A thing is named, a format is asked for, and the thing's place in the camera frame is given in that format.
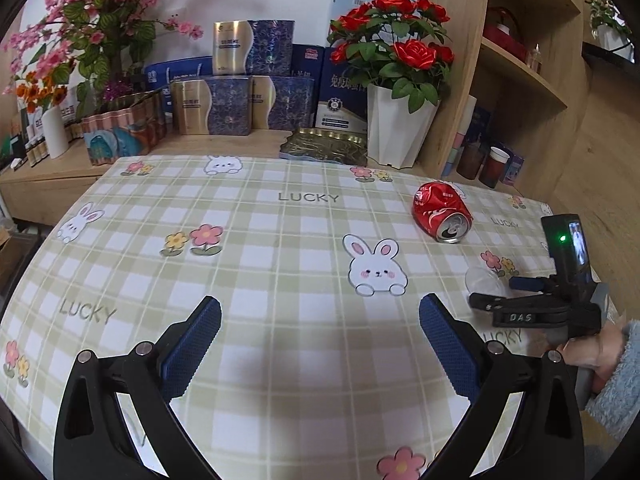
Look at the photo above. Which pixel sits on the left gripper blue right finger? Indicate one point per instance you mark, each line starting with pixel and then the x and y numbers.
pixel 456 345

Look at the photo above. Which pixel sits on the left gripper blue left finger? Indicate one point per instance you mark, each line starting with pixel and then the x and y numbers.
pixel 183 346

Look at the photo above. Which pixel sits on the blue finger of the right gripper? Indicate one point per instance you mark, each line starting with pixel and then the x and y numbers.
pixel 525 284
pixel 484 302

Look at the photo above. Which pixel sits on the clear round plastic lid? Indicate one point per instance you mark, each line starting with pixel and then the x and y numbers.
pixel 483 281

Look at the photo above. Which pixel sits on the crushed red soda can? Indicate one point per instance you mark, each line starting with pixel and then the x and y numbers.
pixel 441 213

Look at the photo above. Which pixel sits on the person's right hand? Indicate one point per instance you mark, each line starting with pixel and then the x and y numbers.
pixel 600 353

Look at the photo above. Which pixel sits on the small blue box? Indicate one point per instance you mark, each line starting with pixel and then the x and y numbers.
pixel 513 168

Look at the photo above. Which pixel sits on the red cup white rim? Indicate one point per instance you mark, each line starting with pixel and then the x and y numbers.
pixel 494 167

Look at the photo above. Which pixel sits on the checked bunny tablecloth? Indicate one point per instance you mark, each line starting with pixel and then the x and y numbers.
pixel 320 369

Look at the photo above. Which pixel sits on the dark brown cup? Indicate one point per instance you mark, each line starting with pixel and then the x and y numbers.
pixel 471 159

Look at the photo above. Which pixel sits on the wooden shelf unit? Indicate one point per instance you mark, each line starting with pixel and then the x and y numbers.
pixel 535 115

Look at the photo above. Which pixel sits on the stack of pastel cups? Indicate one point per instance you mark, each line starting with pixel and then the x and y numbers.
pixel 462 129

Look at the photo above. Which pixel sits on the white faceted flower pot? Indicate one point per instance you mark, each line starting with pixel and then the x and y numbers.
pixel 395 137

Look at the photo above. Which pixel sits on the gold green tray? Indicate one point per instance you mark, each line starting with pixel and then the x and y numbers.
pixel 323 145

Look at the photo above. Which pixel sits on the small glass bottle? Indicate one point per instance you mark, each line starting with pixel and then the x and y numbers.
pixel 534 59

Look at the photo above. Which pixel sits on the blue white milk box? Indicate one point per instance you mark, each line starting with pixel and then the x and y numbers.
pixel 342 105

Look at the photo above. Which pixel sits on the red kettle on shelf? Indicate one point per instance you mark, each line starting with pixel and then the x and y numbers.
pixel 501 28

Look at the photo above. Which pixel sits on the striped flower planter box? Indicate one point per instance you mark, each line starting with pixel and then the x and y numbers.
pixel 134 127

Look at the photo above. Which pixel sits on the left blue gold gift box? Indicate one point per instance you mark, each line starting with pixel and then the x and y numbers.
pixel 213 105

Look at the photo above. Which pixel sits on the blue gold gift box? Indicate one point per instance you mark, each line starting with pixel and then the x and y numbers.
pixel 281 102
pixel 213 105
pixel 261 47

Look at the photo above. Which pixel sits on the red rose bouquet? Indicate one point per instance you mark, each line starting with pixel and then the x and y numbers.
pixel 397 45

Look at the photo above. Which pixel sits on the white potted plant far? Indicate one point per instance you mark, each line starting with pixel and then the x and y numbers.
pixel 610 29

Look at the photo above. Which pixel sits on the right blue gold gift box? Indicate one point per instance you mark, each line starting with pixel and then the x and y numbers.
pixel 281 102

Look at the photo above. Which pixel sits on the orange flowers white vase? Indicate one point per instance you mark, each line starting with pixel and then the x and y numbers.
pixel 43 98

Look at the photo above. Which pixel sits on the upper blue gold gift box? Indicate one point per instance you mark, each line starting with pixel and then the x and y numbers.
pixel 261 47

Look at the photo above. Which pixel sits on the pink blossom plant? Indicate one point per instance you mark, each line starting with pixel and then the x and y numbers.
pixel 104 41

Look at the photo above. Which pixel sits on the gripper camera display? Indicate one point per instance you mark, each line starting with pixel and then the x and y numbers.
pixel 568 249

